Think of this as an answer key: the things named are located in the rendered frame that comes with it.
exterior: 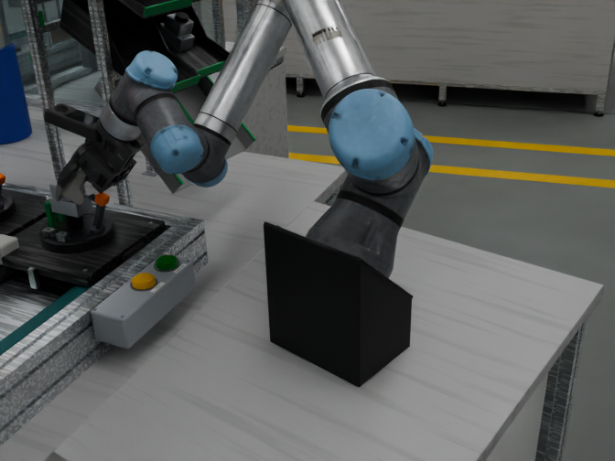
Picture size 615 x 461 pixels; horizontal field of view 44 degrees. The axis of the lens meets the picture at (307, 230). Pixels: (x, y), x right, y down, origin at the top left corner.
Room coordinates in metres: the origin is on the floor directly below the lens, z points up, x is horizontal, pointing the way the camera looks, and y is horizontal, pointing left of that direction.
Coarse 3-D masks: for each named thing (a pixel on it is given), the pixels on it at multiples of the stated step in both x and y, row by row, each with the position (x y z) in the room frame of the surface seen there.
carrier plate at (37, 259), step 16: (128, 224) 1.35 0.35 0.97; (144, 224) 1.35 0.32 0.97; (160, 224) 1.35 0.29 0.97; (32, 240) 1.29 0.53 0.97; (112, 240) 1.28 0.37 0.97; (128, 240) 1.28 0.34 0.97; (144, 240) 1.30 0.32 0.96; (16, 256) 1.23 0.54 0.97; (32, 256) 1.23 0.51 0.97; (48, 256) 1.23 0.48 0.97; (64, 256) 1.22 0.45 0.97; (80, 256) 1.22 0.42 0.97; (96, 256) 1.22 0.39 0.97; (112, 256) 1.22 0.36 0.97; (48, 272) 1.18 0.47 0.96; (64, 272) 1.17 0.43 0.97; (80, 272) 1.17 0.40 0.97; (96, 272) 1.17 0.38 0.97
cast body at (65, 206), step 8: (56, 184) 1.29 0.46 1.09; (56, 200) 1.29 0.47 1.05; (64, 200) 1.28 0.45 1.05; (88, 200) 1.30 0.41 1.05; (56, 208) 1.29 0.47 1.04; (64, 208) 1.28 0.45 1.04; (72, 208) 1.27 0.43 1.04; (80, 208) 1.28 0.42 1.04; (88, 208) 1.30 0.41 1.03; (72, 216) 1.28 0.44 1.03; (80, 216) 1.28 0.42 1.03
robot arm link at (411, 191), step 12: (420, 144) 1.13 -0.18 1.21; (420, 156) 1.12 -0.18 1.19; (432, 156) 1.15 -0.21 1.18; (420, 168) 1.11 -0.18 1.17; (348, 180) 1.12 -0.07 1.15; (420, 180) 1.12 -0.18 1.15; (360, 192) 1.09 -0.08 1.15; (396, 192) 1.07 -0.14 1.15; (408, 192) 1.09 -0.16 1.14; (384, 204) 1.07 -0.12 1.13; (396, 204) 1.08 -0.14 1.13; (408, 204) 1.10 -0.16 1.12
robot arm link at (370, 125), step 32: (288, 0) 1.22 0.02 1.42; (320, 0) 1.19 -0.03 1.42; (320, 32) 1.15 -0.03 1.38; (352, 32) 1.16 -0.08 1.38; (320, 64) 1.12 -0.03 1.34; (352, 64) 1.11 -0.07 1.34; (352, 96) 1.04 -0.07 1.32; (384, 96) 1.03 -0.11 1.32; (352, 128) 1.01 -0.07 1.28; (384, 128) 1.00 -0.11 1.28; (352, 160) 0.99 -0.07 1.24; (384, 160) 0.98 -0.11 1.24; (416, 160) 1.07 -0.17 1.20; (384, 192) 1.06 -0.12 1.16
